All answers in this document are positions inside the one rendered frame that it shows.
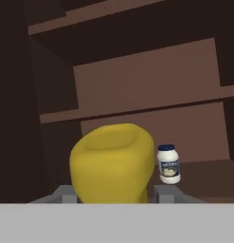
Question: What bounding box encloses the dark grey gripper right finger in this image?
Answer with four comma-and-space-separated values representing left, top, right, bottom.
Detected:
153, 184, 207, 204

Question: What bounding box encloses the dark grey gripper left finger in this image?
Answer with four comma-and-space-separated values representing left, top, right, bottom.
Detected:
28, 184, 79, 204

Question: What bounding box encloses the yellow condiment bottle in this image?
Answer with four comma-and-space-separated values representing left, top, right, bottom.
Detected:
68, 122, 156, 204

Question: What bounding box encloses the brown wooden cabinet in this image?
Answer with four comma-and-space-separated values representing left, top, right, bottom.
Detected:
0, 0, 234, 204

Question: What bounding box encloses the white jar with blue lid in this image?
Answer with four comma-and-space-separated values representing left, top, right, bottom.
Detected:
156, 143, 182, 185

